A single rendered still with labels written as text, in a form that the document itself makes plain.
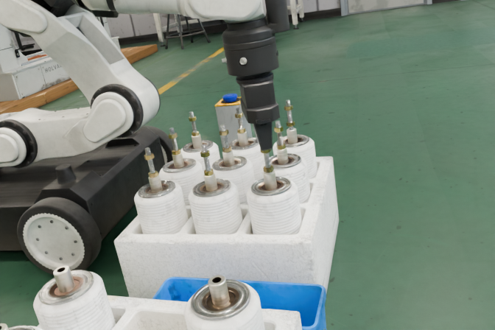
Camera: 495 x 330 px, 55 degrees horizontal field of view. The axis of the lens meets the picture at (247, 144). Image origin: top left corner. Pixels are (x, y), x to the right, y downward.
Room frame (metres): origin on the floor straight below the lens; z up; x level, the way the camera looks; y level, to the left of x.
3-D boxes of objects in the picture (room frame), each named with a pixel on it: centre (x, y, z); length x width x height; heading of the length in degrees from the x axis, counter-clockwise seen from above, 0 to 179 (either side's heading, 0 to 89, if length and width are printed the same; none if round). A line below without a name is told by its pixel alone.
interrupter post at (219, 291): (0.50, 0.06, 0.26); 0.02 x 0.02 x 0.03
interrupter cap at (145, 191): (0.89, 0.19, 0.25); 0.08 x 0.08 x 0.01
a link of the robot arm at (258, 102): (0.81, -0.03, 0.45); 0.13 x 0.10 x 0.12; 5
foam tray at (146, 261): (0.96, 0.04, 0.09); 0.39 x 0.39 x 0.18; 72
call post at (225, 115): (1.26, 0.03, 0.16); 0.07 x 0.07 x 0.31; 72
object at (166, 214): (0.89, 0.19, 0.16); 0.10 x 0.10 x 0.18
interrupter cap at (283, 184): (0.81, -0.03, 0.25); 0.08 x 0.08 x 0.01
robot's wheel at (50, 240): (1.05, 0.49, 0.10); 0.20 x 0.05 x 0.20; 74
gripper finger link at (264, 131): (0.79, -0.03, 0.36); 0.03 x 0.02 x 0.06; 95
